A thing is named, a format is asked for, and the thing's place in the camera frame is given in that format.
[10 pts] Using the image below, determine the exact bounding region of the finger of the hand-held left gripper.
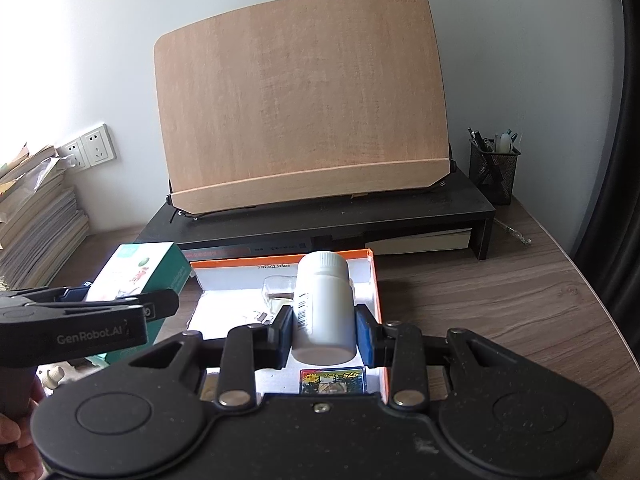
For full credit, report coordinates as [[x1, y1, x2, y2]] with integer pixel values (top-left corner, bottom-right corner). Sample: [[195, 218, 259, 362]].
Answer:
[[0, 284, 96, 307], [75, 289, 180, 325]]

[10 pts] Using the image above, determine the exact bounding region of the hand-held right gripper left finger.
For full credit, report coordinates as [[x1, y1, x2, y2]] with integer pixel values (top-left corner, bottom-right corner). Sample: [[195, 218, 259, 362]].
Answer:
[[127, 305, 296, 408]]

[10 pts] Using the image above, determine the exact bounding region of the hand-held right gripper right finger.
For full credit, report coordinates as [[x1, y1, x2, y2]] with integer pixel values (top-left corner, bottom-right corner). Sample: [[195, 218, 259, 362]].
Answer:
[[354, 305, 508, 408]]

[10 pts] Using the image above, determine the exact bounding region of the green bandage box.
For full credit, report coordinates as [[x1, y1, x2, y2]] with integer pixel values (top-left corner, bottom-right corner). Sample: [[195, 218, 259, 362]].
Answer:
[[85, 241, 197, 366]]

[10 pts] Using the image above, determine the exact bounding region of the white pill bottle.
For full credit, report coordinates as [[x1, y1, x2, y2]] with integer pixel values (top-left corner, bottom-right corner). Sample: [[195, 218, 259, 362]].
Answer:
[[291, 251, 358, 366]]

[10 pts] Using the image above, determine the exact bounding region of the red and blue card pack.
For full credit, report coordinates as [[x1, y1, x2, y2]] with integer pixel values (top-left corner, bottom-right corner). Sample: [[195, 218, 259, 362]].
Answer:
[[298, 367, 368, 397]]

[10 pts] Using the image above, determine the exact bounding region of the white box with orange rim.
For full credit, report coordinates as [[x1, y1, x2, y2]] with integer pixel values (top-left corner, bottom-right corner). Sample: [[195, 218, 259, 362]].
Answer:
[[186, 247, 390, 406]]

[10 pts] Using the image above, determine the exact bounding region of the person's left hand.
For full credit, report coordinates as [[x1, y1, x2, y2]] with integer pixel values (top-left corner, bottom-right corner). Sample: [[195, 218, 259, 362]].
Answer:
[[0, 376, 47, 480]]

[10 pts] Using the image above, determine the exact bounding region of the white USB charger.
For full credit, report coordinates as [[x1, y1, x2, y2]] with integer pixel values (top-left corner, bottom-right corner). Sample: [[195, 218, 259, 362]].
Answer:
[[235, 305, 281, 328]]

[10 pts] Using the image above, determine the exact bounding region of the small beige object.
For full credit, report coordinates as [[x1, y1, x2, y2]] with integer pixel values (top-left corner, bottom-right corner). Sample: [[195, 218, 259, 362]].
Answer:
[[42, 365, 68, 391]]

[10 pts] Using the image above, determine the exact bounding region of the stack of books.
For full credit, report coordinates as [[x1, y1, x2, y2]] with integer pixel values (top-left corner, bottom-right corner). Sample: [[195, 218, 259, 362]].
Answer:
[[0, 142, 91, 291]]

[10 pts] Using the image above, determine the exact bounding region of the book with cream pages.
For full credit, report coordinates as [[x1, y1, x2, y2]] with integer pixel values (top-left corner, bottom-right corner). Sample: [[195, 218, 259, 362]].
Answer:
[[370, 228, 473, 256]]

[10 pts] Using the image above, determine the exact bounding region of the clear plastic bag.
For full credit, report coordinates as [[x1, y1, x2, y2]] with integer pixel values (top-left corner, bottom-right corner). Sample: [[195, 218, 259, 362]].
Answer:
[[27, 155, 71, 193]]

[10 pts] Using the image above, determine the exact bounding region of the black monitor riser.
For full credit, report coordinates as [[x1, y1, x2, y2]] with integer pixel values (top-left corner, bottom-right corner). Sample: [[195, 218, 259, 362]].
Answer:
[[135, 167, 497, 261]]

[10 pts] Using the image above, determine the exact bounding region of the clear plastic item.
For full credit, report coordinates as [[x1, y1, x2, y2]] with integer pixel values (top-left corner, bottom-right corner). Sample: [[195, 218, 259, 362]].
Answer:
[[495, 219, 532, 247]]

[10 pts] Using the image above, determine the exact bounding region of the black mesh pen holder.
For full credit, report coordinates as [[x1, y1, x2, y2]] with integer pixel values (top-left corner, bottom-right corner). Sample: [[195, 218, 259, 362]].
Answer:
[[469, 137, 522, 206]]

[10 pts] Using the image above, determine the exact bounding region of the wooden book stand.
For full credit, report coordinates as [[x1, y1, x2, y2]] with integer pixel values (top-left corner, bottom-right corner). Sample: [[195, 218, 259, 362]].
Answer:
[[152, 0, 457, 221]]

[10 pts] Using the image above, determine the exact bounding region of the white wall socket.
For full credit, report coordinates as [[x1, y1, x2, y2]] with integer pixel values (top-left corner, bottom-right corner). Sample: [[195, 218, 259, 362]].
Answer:
[[80, 123, 119, 167], [57, 137, 87, 171]]

